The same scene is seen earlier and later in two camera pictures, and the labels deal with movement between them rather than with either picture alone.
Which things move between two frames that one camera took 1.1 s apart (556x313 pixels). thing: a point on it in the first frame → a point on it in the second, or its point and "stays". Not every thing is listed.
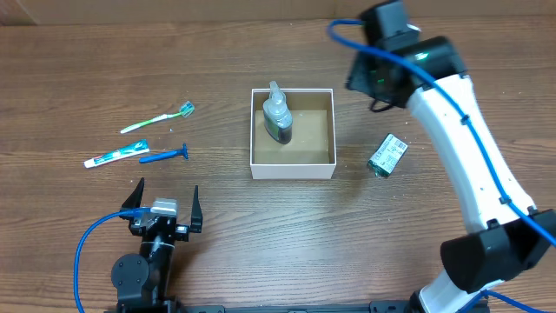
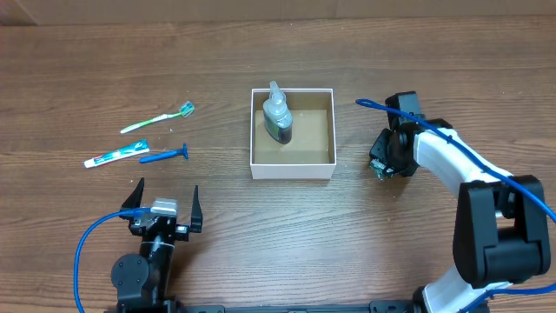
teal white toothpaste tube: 122,153 stays
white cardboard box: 293,134 stays
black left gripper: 182,231 stays
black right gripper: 362,82 → 380,153
